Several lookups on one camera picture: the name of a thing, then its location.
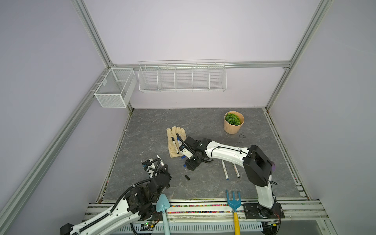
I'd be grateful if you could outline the teal garden trowel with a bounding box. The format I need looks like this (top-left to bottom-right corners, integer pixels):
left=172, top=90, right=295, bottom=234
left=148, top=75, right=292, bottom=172
left=156, top=194, right=171, bottom=235

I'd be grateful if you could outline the teal fork yellow handle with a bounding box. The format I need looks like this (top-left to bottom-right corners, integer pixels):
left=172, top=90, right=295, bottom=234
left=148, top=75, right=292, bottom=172
left=226, top=190, right=241, bottom=235

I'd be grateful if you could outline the white whiteboard marker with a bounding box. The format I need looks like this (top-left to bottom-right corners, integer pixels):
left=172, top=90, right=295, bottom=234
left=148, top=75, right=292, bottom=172
left=222, top=160, right=229, bottom=180
left=233, top=163, right=240, bottom=178
left=171, top=137, right=180, bottom=154
left=176, top=133, right=184, bottom=150

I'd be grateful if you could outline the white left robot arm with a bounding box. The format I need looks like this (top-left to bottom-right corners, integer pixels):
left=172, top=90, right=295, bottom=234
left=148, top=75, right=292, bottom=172
left=60, top=164, right=172, bottom=235

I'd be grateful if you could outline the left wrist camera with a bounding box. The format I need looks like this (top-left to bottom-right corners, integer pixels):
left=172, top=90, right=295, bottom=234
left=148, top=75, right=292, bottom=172
left=142, top=155, right=164, bottom=178

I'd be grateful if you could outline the purple pink small shovel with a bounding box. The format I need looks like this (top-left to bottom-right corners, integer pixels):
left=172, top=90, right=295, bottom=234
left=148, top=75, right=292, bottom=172
left=271, top=162, right=276, bottom=173

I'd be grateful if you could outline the terracotta pot with green plant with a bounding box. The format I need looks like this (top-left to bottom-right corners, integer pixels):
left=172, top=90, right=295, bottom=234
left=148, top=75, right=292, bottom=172
left=224, top=111, right=245, bottom=134

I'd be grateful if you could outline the small white mesh basket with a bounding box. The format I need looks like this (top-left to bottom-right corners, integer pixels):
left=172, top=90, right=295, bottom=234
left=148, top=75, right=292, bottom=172
left=94, top=68, right=137, bottom=108

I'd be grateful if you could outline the aluminium front rail base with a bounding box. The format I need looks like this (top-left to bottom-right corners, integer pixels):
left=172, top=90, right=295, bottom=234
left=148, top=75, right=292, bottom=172
left=83, top=199, right=336, bottom=235

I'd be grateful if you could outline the cream work glove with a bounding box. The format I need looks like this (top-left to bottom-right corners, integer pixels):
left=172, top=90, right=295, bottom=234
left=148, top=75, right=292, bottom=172
left=166, top=126, right=187, bottom=158

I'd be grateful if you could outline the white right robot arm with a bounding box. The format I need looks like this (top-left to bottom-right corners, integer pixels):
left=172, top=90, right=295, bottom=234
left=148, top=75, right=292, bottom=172
left=179, top=137, right=285, bottom=219

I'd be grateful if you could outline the long white wire basket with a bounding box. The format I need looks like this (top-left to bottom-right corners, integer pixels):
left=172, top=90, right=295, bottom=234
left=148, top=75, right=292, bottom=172
left=138, top=60, right=227, bottom=92

